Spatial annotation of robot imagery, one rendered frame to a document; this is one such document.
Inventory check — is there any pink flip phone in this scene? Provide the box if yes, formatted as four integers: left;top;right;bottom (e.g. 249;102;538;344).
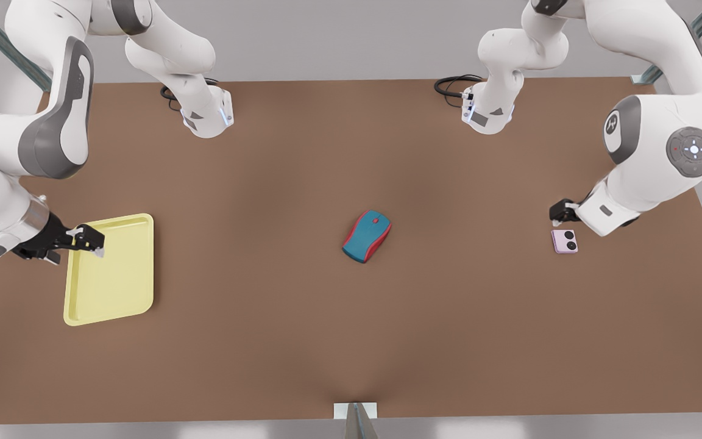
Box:
550;229;580;254

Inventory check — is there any yellow plastic tray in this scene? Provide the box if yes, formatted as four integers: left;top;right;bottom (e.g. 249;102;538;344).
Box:
63;213;155;327

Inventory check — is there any blue and red computer mouse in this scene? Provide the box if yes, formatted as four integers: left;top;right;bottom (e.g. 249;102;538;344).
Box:
342;209;393;265

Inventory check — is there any black cable loop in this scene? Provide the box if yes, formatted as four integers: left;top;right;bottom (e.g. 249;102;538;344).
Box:
434;74;487;110
160;77;221;114

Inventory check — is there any silver frame post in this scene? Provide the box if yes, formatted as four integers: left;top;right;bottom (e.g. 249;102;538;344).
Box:
630;0;702;85
333;402;380;439
0;0;54;93

